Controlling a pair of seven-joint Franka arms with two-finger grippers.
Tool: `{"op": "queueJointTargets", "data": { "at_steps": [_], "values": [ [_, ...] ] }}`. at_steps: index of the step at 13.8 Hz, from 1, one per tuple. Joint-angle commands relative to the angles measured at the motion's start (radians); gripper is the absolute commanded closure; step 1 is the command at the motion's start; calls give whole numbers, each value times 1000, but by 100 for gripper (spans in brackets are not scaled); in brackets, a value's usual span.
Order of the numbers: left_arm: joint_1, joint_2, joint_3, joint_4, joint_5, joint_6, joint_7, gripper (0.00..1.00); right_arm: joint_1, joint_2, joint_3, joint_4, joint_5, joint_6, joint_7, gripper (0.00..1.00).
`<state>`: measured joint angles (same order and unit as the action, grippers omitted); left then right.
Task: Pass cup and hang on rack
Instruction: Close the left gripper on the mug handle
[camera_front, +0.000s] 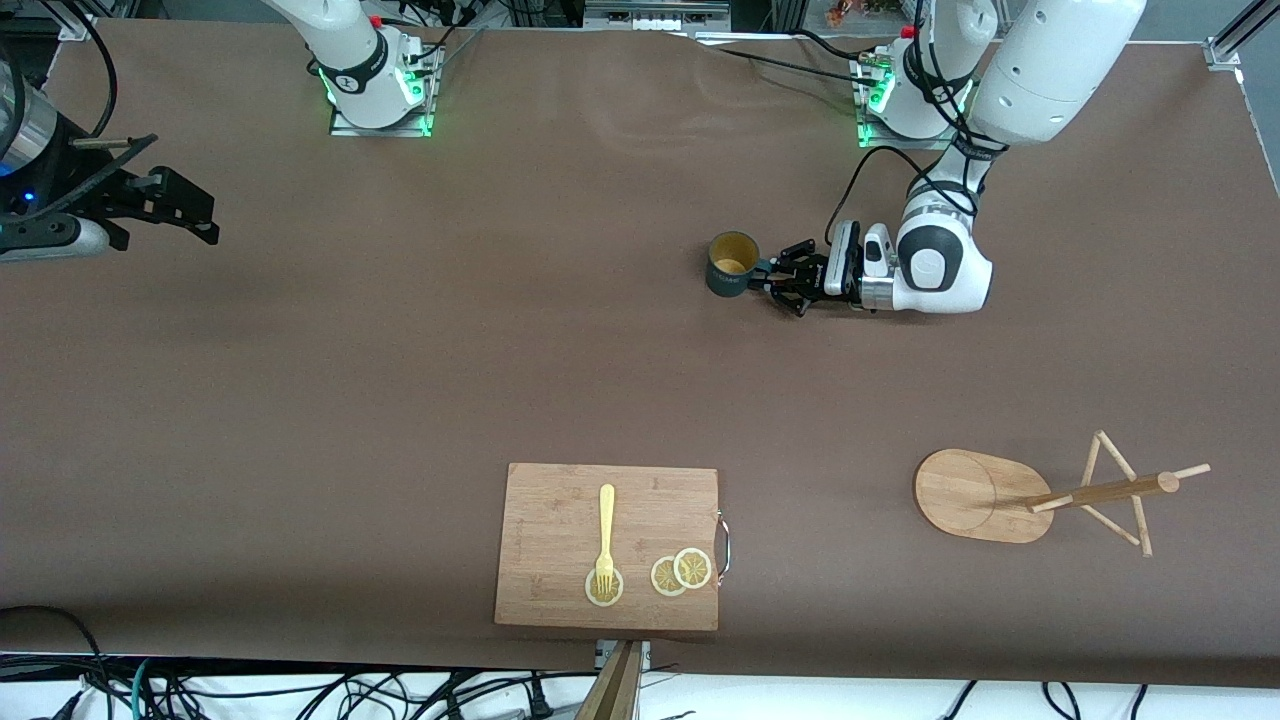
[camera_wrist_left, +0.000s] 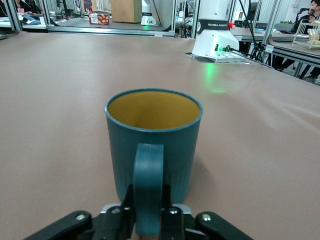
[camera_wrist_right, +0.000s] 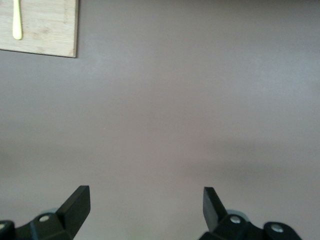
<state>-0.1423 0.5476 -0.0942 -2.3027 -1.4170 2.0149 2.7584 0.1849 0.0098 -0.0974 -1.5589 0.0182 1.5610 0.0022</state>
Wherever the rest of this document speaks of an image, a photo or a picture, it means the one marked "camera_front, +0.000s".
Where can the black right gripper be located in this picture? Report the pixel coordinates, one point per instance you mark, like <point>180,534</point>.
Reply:
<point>92,197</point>

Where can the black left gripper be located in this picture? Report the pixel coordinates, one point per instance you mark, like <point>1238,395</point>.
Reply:
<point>812,273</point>

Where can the dark teal cup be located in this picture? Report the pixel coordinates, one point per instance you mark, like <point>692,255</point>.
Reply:
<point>725,282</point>

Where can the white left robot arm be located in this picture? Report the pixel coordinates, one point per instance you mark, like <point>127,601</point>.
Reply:
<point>1050,70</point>

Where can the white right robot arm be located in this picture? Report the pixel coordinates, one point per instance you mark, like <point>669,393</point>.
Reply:
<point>345,50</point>

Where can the wooden mug rack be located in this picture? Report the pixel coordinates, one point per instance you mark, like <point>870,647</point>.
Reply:
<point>965,495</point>

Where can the white power strip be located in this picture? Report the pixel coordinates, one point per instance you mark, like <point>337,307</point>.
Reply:
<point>655,18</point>

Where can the lemon slice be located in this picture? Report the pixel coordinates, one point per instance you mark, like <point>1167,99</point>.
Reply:
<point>693,568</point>
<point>613,598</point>

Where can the yellow plastic fork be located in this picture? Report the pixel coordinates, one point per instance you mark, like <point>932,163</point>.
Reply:
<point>606,520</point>

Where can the bamboo cutting board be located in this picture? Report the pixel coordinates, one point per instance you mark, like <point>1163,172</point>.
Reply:
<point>550,520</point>

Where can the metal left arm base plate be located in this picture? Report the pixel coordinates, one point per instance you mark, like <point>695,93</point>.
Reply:
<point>905,144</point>

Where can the aluminium frame bracket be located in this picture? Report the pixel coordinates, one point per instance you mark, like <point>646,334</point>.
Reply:
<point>78,25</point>
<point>1225,50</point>

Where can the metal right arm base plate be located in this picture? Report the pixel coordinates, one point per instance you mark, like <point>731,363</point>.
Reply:
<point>380,131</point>

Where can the aluminium frame post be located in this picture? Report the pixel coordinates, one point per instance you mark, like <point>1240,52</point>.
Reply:
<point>788,15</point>

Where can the metal clamp bracket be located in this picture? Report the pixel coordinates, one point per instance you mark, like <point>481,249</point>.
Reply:
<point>603,655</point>

